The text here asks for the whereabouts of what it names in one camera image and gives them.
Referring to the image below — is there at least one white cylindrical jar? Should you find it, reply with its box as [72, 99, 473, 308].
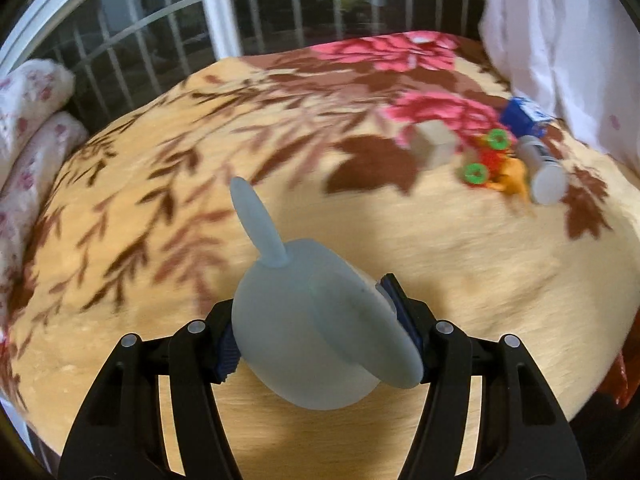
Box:
[515, 136, 568, 205]

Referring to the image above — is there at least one colourful toy snack bag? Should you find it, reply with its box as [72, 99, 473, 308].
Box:
[460, 128, 535, 217]

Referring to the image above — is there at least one wooden block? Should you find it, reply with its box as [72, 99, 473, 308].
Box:
[409, 120, 458, 170]

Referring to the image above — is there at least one blue white milk carton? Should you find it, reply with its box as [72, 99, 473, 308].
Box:
[499, 96, 554, 138]

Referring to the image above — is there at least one floral plush blanket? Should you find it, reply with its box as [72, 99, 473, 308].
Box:
[1, 32, 639, 479]

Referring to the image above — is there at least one white curtain right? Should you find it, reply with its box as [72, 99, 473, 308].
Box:
[480, 0, 639, 169]

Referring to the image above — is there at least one window with metal bars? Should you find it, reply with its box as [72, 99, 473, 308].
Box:
[1, 0, 484, 130]

